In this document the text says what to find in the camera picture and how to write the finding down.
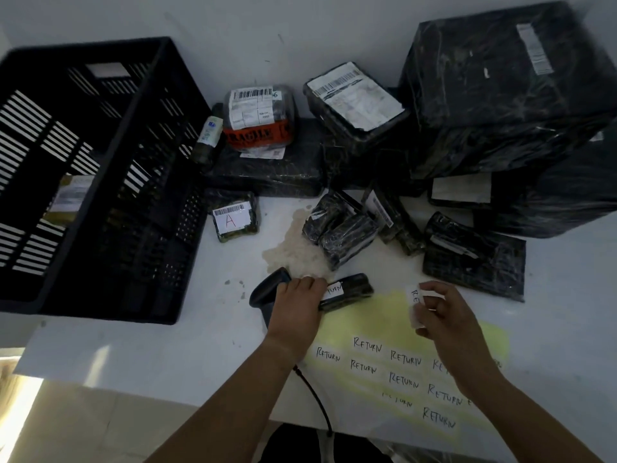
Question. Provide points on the rows of handwritten white stickers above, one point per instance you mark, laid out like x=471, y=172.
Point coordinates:
x=405, y=366

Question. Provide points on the person's right hand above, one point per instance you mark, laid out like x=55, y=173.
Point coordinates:
x=455, y=332

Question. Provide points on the narrow black parcel barcode label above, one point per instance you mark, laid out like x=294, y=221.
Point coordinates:
x=393, y=219

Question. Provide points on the slim wrapped parcel blue-white label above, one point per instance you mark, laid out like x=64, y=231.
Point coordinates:
x=209, y=132

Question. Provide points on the black plastic slotted crate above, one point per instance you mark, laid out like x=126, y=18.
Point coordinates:
x=144, y=197

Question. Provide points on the wide flat black wrapped parcel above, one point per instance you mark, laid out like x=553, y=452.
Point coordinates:
x=284, y=175

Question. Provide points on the person's right thumb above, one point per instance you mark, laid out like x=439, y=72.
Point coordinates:
x=428, y=317

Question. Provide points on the flat black bagged parcel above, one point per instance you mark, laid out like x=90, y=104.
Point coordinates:
x=482, y=265

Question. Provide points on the person's left forearm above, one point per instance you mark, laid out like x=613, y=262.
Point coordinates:
x=236, y=405

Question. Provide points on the black handheld barcode scanner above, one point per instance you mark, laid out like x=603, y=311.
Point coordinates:
x=267, y=291

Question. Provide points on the black parcel blank white label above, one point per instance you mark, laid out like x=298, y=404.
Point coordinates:
x=460, y=190

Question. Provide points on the small black parcel handwritten label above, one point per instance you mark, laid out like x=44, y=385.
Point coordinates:
x=354, y=289

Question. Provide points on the black parcel large white label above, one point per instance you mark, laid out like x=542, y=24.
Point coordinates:
x=354, y=98

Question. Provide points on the yellowish parcel with white label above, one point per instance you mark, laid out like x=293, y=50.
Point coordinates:
x=67, y=200

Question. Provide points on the person's left fingers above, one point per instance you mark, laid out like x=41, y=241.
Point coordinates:
x=311, y=290

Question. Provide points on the small parcel red-lettered label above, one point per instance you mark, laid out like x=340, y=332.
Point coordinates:
x=234, y=219

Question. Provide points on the black parcel with orange tape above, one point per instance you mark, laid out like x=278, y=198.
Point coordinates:
x=258, y=115

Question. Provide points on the person's right forearm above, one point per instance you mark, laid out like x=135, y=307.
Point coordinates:
x=525, y=419

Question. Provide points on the small black wrapped parcel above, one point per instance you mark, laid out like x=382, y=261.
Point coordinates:
x=349, y=241
x=323, y=216

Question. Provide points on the peeled white paper label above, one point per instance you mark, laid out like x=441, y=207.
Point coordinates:
x=415, y=308

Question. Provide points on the large black wrapped parcel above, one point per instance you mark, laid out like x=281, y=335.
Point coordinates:
x=559, y=197

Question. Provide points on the huge black wrapped box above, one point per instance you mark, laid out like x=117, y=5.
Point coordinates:
x=501, y=91

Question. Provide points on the person's left hand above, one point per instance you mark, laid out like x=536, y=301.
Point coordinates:
x=294, y=315

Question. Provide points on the yellow sticker backing sheet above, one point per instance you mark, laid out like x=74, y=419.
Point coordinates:
x=381, y=327

